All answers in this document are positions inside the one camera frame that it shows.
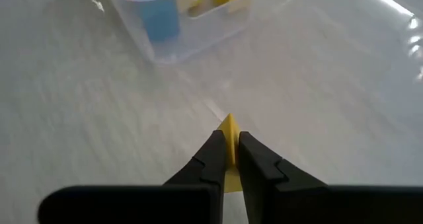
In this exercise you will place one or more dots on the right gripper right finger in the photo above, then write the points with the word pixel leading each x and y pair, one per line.
pixel 314 204

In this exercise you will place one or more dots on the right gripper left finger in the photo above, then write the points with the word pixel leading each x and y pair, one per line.
pixel 148 204

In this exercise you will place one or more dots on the yellow wooden block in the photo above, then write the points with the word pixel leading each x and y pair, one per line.
pixel 231 126

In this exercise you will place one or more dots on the blue wooden cube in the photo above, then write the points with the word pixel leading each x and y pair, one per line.
pixel 162 22

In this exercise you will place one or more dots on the clear plastic bin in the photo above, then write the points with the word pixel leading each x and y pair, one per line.
pixel 198 42

